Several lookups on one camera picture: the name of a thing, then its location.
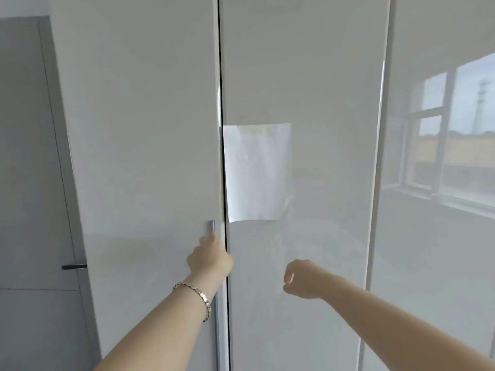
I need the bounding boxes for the person's left hand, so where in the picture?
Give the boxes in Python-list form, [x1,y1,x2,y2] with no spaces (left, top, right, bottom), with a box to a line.
[185,231,235,295]

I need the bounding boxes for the person's right hand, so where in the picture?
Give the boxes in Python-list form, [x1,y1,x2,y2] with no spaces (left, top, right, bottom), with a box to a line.
[283,259,340,300]

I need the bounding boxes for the white glossy wardrobe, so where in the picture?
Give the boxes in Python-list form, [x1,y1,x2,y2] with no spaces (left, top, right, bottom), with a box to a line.
[49,0,495,371]

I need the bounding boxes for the person's right forearm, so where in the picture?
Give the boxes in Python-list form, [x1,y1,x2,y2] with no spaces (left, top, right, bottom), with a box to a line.
[328,275,495,371]

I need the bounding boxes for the person's left forearm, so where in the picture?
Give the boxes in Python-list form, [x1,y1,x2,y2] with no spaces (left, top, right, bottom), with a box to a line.
[92,280,225,371]

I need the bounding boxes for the white paper sheet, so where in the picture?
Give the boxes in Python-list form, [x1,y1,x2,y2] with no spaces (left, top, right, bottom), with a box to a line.
[222,122,293,224]

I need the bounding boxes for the grey room door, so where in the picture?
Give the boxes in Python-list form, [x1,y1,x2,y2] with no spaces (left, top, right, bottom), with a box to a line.
[0,15,102,371]

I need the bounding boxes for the silver link bracelet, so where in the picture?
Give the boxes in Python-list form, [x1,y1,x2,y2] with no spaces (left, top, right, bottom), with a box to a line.
[172,281,212,323]

